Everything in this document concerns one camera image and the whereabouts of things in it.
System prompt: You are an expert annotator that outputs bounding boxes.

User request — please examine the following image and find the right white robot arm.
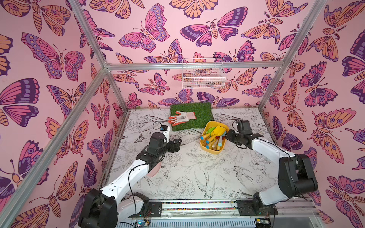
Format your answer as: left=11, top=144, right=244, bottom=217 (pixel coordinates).
left=226, top=130, right=318, bottom=215

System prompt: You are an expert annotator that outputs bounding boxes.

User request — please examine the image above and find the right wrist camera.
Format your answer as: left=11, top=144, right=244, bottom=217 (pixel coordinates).
left=236, top=120, right=252, bottom=135

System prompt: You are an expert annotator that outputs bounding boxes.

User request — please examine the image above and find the yellow plastic storage box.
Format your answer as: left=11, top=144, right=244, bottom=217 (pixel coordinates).
left=199, top=121, right=229, bottom=154

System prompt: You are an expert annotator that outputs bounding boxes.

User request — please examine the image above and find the white wire basket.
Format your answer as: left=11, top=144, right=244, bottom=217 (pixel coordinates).
left=181, top=62, right=226, bottom=89

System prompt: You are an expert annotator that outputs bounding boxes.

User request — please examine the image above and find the green trowel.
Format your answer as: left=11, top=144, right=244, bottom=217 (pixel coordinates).
left=205, top=127, right=215, bottom=135

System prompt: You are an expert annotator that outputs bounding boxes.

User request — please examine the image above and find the yellow shovel blue-tipped handle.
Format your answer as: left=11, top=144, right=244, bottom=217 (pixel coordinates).
left=201, top=126, right=226, bottom=140

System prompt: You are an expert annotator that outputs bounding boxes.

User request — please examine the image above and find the white orange gardening glove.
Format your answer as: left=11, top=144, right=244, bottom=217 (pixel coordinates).
left=168, top=111, right=196, bottom=126

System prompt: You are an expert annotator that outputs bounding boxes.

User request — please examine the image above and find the green artificial grass mat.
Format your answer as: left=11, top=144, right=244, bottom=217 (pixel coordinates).
left=168, top=102, right=214, bottom=131

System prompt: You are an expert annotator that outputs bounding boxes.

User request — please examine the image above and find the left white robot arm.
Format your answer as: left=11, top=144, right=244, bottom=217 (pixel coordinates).
left=78, top=132, right=182, bottom=228

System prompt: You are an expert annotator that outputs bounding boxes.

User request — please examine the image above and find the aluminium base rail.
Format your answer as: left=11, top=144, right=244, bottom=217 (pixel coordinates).
left=79, top=198, right=323, bottom=228

